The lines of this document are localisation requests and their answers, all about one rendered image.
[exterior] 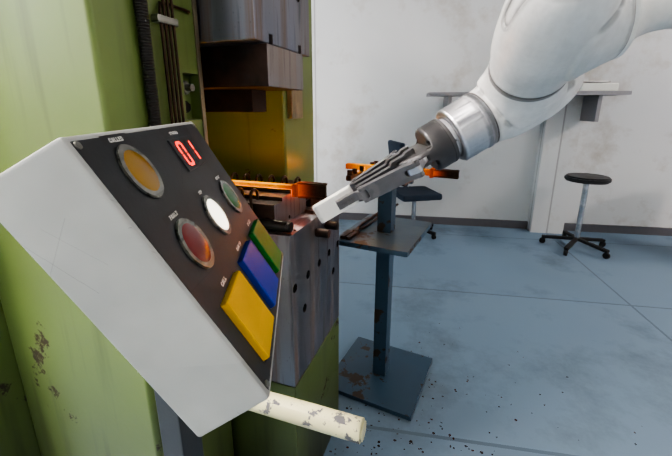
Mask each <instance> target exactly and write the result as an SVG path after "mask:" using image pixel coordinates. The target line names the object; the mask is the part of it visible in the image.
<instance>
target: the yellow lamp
mask: <svg viewBox="0 0 672 456"><path fill-rule="evenodd" d="M124 161H125V163H126V166H127V167H128V169H129V171H130V172H131V174H132V175H133V176H134V177H135V179H136V180H137V181H138V182H139V183H141V184H142V185H143V186H144V187H146V188H148V189H150V190H152V191H157V190H158V189H159V187H160V182H159V179H158V176H157V174H156V172H155V171H154V169H153V168H152V166H151V165H150V164H149V163H148V162H147V161H146V160H145V159H144V158H143V157H142V156H141V155H140V154H138V153H137V152H135V151H132V150H126V151H125V152H124Z"/></svg>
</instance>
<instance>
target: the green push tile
mask: <svg viewBox="0 0 672 456"><path fill-rule="evenodd" d="M248 235H249V237H250V238H251V240H252V241H253V242H254V244H255V245H256V247H257V248H258V250H259V251H260V252H261V254H262V255H263V257H264V258H265V259H266V261H267V262H268V264H269V265H270V267H271V268H272V269H273V271H274V272H275V274H276V273H278V272H279V270H280V262H281V251H280V250H279V248H278V247H277V245H276V244H275V243H274V241H273V240H272V238H271V237H270V235H269V234H268V232H267V231H266V229H265V228H264V226H263V225H262V223H261V222H260V221H259V219H256V220H254V221H253V224H252V227H251V229H250V232H249V234H248Z"/></svg>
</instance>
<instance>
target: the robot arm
mask: <svg viewBox="0 0 672 456"><path fill-rule="evenodd" d="M664 29H672V0H505V3H504V5H503V8H502V10H501V13H500V16H499V19H498V22H497V25H496V28H495V32H494V35H493V39H492V45H491V58H490V63H489V65H488V67H487V69H486V70H485V72H484V73H483V75H482V76H481V77H480V79H479V80H478V82H477V86H476V87H475V88H474V89H473V90H472V91H470V92H469V93H467V94H466V95H463V96H461V97H460V98H459V99H458V100H456V101H454V102H452V103H451V104H449V105H447V106H446V107H444V108H442V109H441V110H439V111H438V112H437V114H436V119H433V120H431V121H429V122H428V123H426V124H424V125H422V126H421V127H419V128H417V129H416V131H415V138H416V139H417V142H416V144H415V145H412V146H410V147H408V146H405V147H403V148H401V149H400V150H399V151H398V152H397V150H395V151H392V152H391V153H390V154H389V155H388V156H386V157H385V158H384V159H382V160H381V161H379V162H378V163H376V164H375V165H373V166H372V167H370V168H369V169H367V170H366V171H364V172H363V173H361V174H360V175H358V176H357V177H355V178H353V179H352V180H351V183H350V184H349V185H347V186H346V187H344V188H342V189H341V190H339V191H337V192H336V193H334V194H332V195H330V196H329V197H327V198H325V199H324V200H322V201H320V202H319V203H317V204H315V205H313V207H312V208H313V210H314V212H315V213H316V215H317V217H318V218H319V220H320V221H321V223H325V222H326V221H328V220H330V219H331V218H333V217H335V216H337V215H338V214H340V213H342V212H343V211H345V210H347V209H349V208H350V207H352V206H354V205H355V204H357V203H359V202H361V201H364V202H365V203H367V202H369V201H371V200H373V199H375V198H377V197H379V196H381V195H383V194H385V193H388V192H390V191H392V190H394V189H396V188H398V187H400V186H402V185H404V184H406V183H408V182H410V181H413V180H416V179H418V178H422V177H423V176H424V175H425V172H424V168H426V167H428V166H429V165H431V166H432V167H433V168H435V169H436V170H442V169H444V168H446V167H447V166H449V165H451V164H453V163H454V162H456V161H458V159H461V160H466V161H467V160H468V159H470V158H472V157H473V156H475V155H477V154H479V153H480V152H482V151H484V150H486V149H487V148H490V147H492V146H494V145H495V144H496V143H498V142H500V141H503V140H505V139H510V138H513V137H516V136H518V135H520V134H522V133H524V132H526V131H528V130H530V129H532V128H533V127H535V126H537V125H539V124H540V123H542V122H544V121H545V120H547V119H548V118H550V117H551V116H553V115H554V114H556V113H557V112H558V111H560V110H561V109H562V108H563V107H564V106H565V105H566V104H568V103H569V101H570V100H571V99H572V98H573V97H574V96H575V95H576V94H577V92H578V91H579V90H580V88H581V87H582V85H583V82H584V78H585V73H586V72H588V71H590V70H592V69H594V68H596V67H598V66H600V65H602V64H604V63H606V62H609V61H611V60H614V59H617V58H619V57H620V56H622V55H623V54H624V53H625V52H626V51H627V49H628V48H629V47H630V45H631V43H632V41H633V40H634V39H635V38H637V37H639V36H641V35H644V34H646V33H650V32H653V31H658V30H664Z"/></svg>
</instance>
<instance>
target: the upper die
mask: <svg viewBox="0 0 672 456"><path fill-rule="evenodd" d="M200 52H201V64H202V75H203V86H204V90H227V89H257V90H266V91H291V90H303V55H302V54H299V53H295V52H292V51H289V50H286V49H283V48H280V47H277V46H274V45H271V44H268V43H259V44H244V45H229V46H213V47H200Z"/></svg>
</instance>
